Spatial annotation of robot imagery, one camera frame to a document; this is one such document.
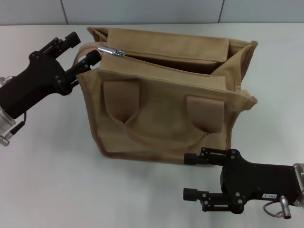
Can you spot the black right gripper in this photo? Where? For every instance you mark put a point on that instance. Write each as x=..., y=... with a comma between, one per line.
x=261, y=183

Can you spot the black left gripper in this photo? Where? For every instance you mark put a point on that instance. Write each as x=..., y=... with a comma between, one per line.
x=33, y=83

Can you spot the silver metal zipper pull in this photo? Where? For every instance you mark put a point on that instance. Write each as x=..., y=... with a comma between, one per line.
x=108, y=50

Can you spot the khaki canvas food bag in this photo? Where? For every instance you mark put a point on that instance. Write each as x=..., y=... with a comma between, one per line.
x=166, y=114

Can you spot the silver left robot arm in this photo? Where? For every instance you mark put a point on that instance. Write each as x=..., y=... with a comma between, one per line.
x=5, y=120

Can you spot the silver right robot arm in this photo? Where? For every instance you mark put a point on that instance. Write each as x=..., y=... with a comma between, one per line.
x=299, y=175

